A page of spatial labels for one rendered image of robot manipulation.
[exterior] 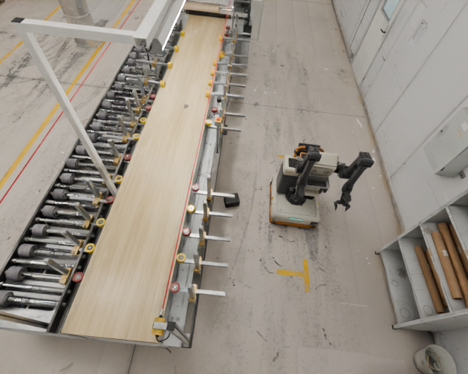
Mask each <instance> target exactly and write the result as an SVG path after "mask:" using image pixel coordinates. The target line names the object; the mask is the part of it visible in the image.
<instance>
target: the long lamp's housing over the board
mask: <svg viewBox="0 0 468 374"><path fill-rule="evenodd" d="M184 1H185V0H173V1H172V3H171V5H170V7H169V9H168V11H167V13H166V15H165V16H164V18H163V21H162V22H161V24H160V27H159V28H158V30H157V32H156V34H155V36H154V38H153V40H152V42H151V43H152V44H153V47H152V49H151V50H150V51H149V52H155V53H163V46H164V45H165V43H166V40H167V38H168V36H169V34H170V31H171V29H172V27H173V25H174V23H175V20H176V18H177V17H178V14H179V12H180V10H181V8H182V5H183V3H184Z"/></svg>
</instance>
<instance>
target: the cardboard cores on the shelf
mask: <svg viewBox="0 0 468 374"><path fill-rule="evenodd" d="M437 226H438V229H439V232H433V233H431V235H432V239H433V241H434V244H435V248H436V250H437V253H438V257H439V259H440V262H441V265H442V268H443V272H444V274H445V277H446V281H447V283H448V287H449V291H450V293H451V296H452V299H455V300H461V299H464V302H465V304H466V306H467V309H468V260H467V256H466V255H465V253H464V250H463V247H462V245H461V242H460V240H459V239H458V236H457V234H456V231H455V229H454V226H453V225H452V224H449V225H447V223H439V224H438V225H437ZM414 248H415V252H416V255H417V258H418V260H419V263H420V267H421V269H422V272H423V276H424V277H425V280H426V284H427V286H428V289H429V293H430V295H431V298H432V301H433V304H434V306H435V310H436V313H446V310H445V308H444V307H448V305H447V302H446V299H445V297H444V294H443V290H442V288H441V282H440V278H439V276H438V274H437V272H436V270H435V268H434V265H433V262H432V259H431V257H430V254H429V250H426V251H424V250H423V247H422V246H415V247H414Z"/></svg>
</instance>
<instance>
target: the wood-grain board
mask: <svg viewBox="0 0 468 374"><path fill-rule="evenodd" d="M224 25H225V22H223V21H216V20H209V19H198V18H191V17H188V19H187V21H186V24H185V26H184V29H183V31H185V36H181V37H180V39H179V41H178V44H177V46H179V52H177V51H175V52H174V54H173V56H172V59H171V61H170V62H171V63H172V68H167V71H166V74H165V76H164V78H163V81H165V82H166V86H165V87H160V89H159V91H158V93H157V96H156V98H155V101H154V103H153V106H152V109H151V110H150V113H149V116H148V118H147V120H146V124H145V125H144V128H143V131H142V133H141V135H140V139H139V140H138V142H137V145H136V148H135V150H134V153H133V155H132V157H131V160H130V163H129V166H128V168H127V170H126V173H125V175H124V178H123V180H122V182H121V184H120V187H119V190H118V192H117V195H116V197H115V199H114V202H113V205H112V207H111V210H110V212H109V214H108V217H107V219H106V222H105V225H104V227H103V230H102V232H101V234H100V237H99V240H98V241H97V245H96V247H95V249H94V252H93V255H92V256H91V259H90V261H89V264H88V267H87V269H86V271H85V274H84V276H83V279H82V282H81V284H80V286H79V289H78V291H77V294H76V297H75V299H74V302H73V303H72V306H71V309H70V311H69V313H68V317H67V318H66V321H65V324H64V326H63V328H62V331H61V333H65V334H72V335H86V336H93V337H101V338H114V339H122V340H129V341H143V342H150V343H158V344H159V341H157V340H156V337H155V335H153V334H152V327H153V323H154V320H155V318H158V317H159V315H160V310H161V309H162V306H163V300H164V296H165V293H166V287H167V283H168V279H169V273H170V269H171V266H172V260H173V256H174V253H175V247H176V243H177V239H178V233H179V229H180V226H181V220H182V216H183V210H184V206H185V202H186V196H187V193H188V189H189V194H188V198H187V202H186V208H185V212H184V216H183V222H182V226H181V232H180V235H179V239H178V245H177V249H176V253H175V259H174V263H173V266H172V273H171V276H170V280H169V286H168V289H167V293H166V300H165V304H164V307H163V308H164V312H163V314H162V316H163V318H164V315H165V312H166V305H167V302H168V298H169V292H170V286H171V284H172V278H173V274H174V270H175V264H176V260H177V258H176V257H177V255H178V250H179V246H180V242H181V236H182V230H183V226H184V222H185V218H186V212H187V206H188V204H189V198H190V194H191V190H192V184H193V180H194V176H195V170H196V166H197V162H198V156H199V152H200V148H201V142H202V138H203V135H204V128H205V125H206V120H207V114H208V110H209V104H210V100H211V96H210V97H208V96H206V91H210V89H211V85H208V81H209V79H213V75H211V69H213V70H216V71H217V69H218V65H217V66H216V69H215V66H213V60H217V59H218V62H219V59H220V57H218V52H219V49H220V45H221V48H222V45H223V39H222V42H221V41H219V40H218V38H219V36H223V37H224V35H223V32H224V34H225V30H226V26H227V22H226V25H225V28H224ZM220 52H221V49H220ZM220 52H219V53H220ZM208 99H209V103H208ZM207 103H208V106H207ZM185 104H187V105H189V107H187V108H184V105H185ZM206 109H207V113H206V116H205V112H206ZM204 116H205V120H204ZM203 122H204V126H203V131H202V134H201V129H202V125H203ZM200 135H201V140H200V144H199V147H198V143H199V139H200ZM197 149H198V154H197V157H196V161H195V156H196V153H197ZM194 162H195V167H194V171H193V175H192V170H193V166H194ZM191 176H192V181H191V185H190V188H189V183H190V180H191Z"/></svg>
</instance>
